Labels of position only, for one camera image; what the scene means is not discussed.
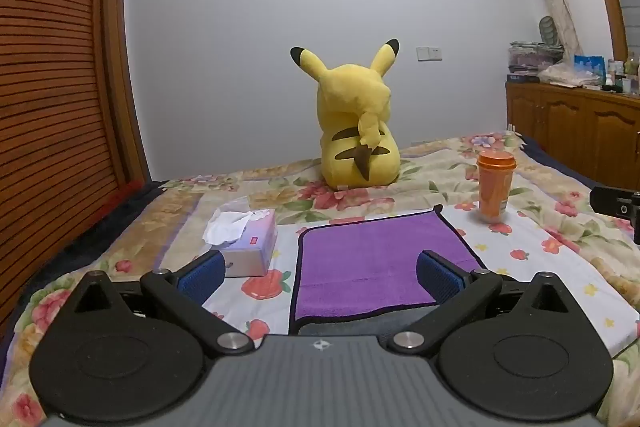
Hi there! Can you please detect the floral bed sheet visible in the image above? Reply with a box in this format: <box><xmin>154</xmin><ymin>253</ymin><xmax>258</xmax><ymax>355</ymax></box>
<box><xmin>0</xmin><ymin>131</ymin><xmax>640</xmax><ymax>427</ymax></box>

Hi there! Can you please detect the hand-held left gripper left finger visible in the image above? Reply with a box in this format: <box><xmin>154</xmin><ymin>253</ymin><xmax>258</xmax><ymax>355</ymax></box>
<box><xmin>74</xmin><ymin>250</ymin><xmax>256</xmax><ymax>354</ymax></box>

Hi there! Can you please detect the orange lidded cup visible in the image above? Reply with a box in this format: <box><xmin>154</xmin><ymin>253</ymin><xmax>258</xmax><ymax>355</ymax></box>
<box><xmin>476</xmin><ymin>151</ymin><xmax>518</xmax><ymax>224</ymax></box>

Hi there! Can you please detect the pile of clutter on cabinet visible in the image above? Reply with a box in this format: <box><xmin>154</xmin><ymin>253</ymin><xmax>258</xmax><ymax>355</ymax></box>
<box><xmin>507</xmin><ymin>16</ymin><xmax>640</xmax><ymax>96</ymax></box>

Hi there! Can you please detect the wooden cabinet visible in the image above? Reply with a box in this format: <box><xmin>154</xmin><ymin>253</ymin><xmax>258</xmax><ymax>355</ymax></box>
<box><xmin>505</xmin><ymin>81</ymin><xmax>640</xmax><ymax>192</ymax></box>

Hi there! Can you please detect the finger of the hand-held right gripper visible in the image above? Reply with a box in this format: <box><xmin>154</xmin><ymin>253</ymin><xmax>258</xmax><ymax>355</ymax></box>
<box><xmin>589</xmin><ymin>187</ymin><xmax>640</xmax><ymax>244</ymax></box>

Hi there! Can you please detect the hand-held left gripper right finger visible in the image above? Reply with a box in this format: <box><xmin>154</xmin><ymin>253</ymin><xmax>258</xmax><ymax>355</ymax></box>
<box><xmin>388</xmin><ymin>250</ymin><xmax>573</xmax><ymax>351</ymax></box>

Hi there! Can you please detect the purple towel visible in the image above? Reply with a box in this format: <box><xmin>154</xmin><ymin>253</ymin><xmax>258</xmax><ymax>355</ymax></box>
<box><xmin>289</xmin><ymin>204</ymin><xmax>488</xmax><ymax>336</ymax></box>

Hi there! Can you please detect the yellow plush toy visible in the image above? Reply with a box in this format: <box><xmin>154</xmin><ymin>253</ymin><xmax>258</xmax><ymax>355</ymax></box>
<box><xmin>290</xmin><ymin>39</ymin><xmax>402</xmax><ymax>190</ymax></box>

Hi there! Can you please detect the tissue box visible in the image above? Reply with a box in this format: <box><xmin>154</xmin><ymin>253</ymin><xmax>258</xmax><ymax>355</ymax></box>
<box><xmin>202</xmin><ymin>209</ymin><xmax>279</xmax><ymax>279</ymax></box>

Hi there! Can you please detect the wooden slatted wardrobe door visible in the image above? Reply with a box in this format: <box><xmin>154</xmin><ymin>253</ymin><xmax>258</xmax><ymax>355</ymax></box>
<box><xmin>0</xmin><ymin>0</ymin><xmax>151</xmax><ymax>328</ymax></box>

